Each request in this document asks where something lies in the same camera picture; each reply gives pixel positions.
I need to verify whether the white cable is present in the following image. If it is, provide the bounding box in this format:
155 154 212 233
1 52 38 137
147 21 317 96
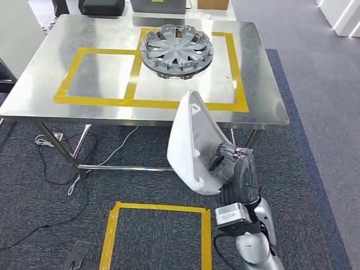
67 125 140 197

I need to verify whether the white plastic fender part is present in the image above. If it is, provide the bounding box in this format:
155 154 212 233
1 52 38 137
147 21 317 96
166 90 235 196

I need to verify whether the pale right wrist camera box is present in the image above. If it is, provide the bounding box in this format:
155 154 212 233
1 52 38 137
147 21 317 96
215 202 254 237

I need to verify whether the black zip carrying case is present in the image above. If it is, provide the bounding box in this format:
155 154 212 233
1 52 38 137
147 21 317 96
78 0 126 18

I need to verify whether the white box plinth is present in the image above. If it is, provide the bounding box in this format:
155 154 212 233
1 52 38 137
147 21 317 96
316 0 360 38

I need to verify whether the stainless steel workbench table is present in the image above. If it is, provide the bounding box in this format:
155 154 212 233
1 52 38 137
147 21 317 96
0 14 291 178

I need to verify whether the white cabinet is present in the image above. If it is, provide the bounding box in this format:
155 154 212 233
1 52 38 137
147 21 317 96
0 0 46 81

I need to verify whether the grey laptop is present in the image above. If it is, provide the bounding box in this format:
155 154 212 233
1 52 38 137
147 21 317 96
130 0 187 15

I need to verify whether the yellow table tape frame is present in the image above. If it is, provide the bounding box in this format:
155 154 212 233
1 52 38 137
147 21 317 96
53 28 250 114

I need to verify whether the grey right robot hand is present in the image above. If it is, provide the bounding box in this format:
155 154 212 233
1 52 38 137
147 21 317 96
208 142 260 205

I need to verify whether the black cable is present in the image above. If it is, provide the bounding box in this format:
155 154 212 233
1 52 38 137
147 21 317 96
0 127 98 251

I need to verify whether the brown cardboard box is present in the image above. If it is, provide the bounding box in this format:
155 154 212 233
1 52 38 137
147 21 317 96
196 0 229 11

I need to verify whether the grey plastic wheel hubcap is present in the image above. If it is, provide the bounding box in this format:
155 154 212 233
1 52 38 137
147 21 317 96
140 24 214 80

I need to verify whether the yellow floor tape square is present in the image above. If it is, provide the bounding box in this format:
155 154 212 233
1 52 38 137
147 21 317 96
98 201 212 270

